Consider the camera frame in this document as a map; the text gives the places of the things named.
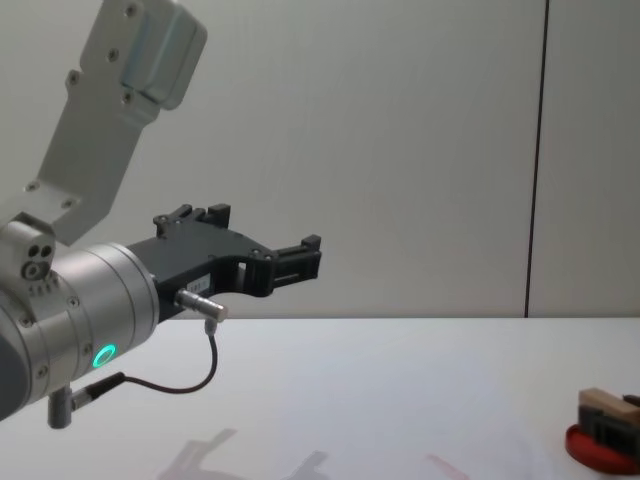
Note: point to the beige block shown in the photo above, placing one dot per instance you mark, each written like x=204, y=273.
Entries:
x=605, y=401

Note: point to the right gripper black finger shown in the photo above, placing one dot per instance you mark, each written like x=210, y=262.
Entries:
x=612, y=430

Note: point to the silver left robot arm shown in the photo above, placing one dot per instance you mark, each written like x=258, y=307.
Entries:
x=100, y=290

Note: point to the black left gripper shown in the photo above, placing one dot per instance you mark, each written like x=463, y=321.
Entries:
x=200, y=255

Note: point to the red round disc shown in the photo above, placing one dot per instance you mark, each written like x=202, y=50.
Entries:
x=580, y=442

